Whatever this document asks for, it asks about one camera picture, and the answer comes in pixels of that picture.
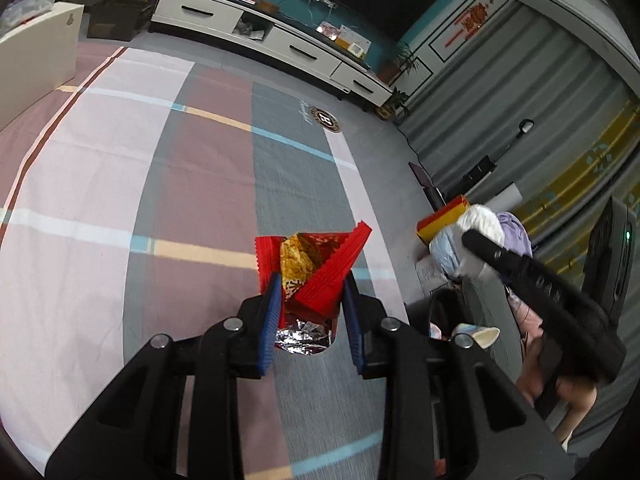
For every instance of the pale blue plastic bag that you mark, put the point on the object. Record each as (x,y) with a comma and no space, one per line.
(445,250)

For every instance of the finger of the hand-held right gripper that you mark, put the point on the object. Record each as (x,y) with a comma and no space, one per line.
(549,385)
(540,280)

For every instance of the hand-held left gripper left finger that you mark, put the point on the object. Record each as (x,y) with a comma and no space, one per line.
(267,325)

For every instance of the white ribbed cloth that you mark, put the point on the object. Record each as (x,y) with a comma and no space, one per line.
(482,225)

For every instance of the yellow white box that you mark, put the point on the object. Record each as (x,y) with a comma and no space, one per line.
(352,42)

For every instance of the yellow red box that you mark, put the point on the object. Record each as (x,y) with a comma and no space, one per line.
(440,220)

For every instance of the tall potted plant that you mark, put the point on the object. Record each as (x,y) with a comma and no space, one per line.
(400,62)

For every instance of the clear storage box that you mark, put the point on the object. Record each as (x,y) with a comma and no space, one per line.
(25,7)

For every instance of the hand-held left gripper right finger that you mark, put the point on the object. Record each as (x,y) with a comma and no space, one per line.
(352,330)

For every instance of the red paper wall decoration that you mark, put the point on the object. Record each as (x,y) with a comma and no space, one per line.
(470,25)

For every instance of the white TV cabinet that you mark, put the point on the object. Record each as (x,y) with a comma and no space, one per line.
(280,45)

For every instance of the pink packet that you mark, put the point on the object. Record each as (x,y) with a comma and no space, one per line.
(328,31)

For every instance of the white paper cup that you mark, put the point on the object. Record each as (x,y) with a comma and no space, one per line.
(477,336)

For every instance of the small potted plant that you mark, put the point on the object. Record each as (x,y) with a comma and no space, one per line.
(392,105)

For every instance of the grey curtain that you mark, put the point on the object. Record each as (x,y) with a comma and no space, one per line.
(525,85)

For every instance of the red foil snack wrapper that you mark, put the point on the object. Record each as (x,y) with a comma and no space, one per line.
(325,275)

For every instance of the purple cloth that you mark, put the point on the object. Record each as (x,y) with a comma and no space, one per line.
(515,232)

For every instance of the white panel box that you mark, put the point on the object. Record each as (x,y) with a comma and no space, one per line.
(35,65)

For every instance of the stick vacuum cleaner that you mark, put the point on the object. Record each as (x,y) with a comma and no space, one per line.
(500,152)

